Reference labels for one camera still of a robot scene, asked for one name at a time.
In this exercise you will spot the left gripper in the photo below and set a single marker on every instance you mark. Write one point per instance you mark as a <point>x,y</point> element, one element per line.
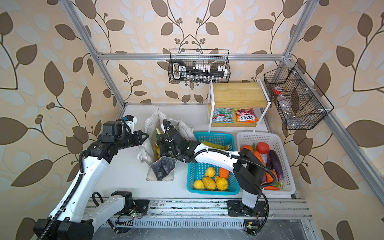
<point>139,140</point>

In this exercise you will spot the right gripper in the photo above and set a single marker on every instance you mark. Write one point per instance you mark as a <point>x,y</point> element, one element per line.
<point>163,144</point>

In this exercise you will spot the dark zucchini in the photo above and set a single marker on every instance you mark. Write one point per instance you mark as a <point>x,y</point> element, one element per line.
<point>159,136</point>

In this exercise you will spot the white canvas grocery bag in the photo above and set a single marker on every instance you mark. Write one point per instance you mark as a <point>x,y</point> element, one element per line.
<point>164,165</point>

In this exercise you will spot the orange fruit white basket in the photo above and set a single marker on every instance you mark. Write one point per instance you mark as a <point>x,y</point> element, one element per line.
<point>248,147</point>

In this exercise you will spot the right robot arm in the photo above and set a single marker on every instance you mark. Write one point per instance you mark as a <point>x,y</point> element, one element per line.
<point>251,175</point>

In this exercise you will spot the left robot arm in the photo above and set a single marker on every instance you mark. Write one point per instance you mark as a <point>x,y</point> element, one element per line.
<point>68,221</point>

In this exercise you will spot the red green candy bag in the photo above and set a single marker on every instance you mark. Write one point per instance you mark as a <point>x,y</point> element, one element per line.
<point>223,115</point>

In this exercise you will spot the orange Fox's candy bag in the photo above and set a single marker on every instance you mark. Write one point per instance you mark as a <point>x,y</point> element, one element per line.
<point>246,115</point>

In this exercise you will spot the teal plastic basket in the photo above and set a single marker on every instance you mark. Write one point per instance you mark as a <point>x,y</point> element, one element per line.
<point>196,171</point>

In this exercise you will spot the small yellow lemon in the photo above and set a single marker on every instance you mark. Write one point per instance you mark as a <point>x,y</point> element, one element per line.
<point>199,185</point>

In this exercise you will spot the yellow bumpy lemon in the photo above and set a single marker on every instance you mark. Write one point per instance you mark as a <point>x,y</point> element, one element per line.
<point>209,183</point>

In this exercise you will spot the green banana bunch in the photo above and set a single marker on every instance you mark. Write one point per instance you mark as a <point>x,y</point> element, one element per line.
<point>216,146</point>

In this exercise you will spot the orange tangerine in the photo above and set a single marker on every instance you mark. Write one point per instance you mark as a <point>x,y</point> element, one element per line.
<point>223,173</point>

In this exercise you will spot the yellow round lemon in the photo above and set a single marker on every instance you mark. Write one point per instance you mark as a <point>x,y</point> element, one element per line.
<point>222,184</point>

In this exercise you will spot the white plastic basket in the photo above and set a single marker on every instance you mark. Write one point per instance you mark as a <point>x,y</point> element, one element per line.
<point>285,177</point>

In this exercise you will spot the black tool in basket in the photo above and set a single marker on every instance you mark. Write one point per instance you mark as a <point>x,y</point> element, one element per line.
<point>192,71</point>

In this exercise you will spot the orange carrot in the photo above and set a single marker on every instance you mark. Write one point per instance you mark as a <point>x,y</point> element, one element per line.
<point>259,157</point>
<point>272,188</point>

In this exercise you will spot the red tomato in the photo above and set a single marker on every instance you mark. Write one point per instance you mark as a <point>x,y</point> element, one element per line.
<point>263,148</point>

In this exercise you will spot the white wooden shelf rack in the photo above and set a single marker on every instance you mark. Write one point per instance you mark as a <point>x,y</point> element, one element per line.
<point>233,95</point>

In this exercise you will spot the small orange pumpkin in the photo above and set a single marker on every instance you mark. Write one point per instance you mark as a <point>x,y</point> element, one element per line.
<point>269,178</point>

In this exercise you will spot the purple eggplant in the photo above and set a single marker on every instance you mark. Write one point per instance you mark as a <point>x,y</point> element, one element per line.
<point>277,166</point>

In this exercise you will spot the plastic bottle red cap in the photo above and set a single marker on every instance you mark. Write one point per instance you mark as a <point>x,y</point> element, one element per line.
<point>284,102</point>

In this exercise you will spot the black wire basket centre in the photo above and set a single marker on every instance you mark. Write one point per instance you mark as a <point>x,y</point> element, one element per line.
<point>210,56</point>

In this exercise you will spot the black wire basket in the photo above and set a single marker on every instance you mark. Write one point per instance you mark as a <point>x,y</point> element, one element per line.
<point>310,105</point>
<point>210,56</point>

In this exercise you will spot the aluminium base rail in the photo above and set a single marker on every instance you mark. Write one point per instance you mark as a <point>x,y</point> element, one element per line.
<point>208,213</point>

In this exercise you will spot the black wire basket right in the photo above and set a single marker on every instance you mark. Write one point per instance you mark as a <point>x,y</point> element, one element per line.
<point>310,105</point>

